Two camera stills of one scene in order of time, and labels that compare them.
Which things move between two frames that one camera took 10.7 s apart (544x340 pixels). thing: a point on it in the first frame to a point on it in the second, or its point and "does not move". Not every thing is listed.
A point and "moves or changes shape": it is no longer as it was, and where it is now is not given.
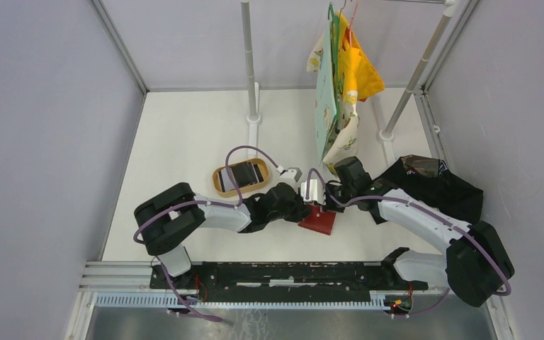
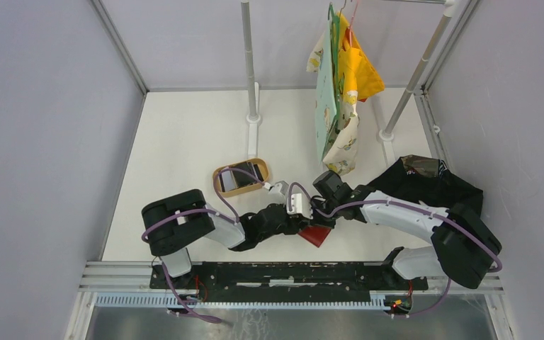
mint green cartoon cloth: [325, 91] does not move
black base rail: [287, 280] does not move
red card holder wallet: [321, 222] moves or changes shape
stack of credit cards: [245, 173] does not move
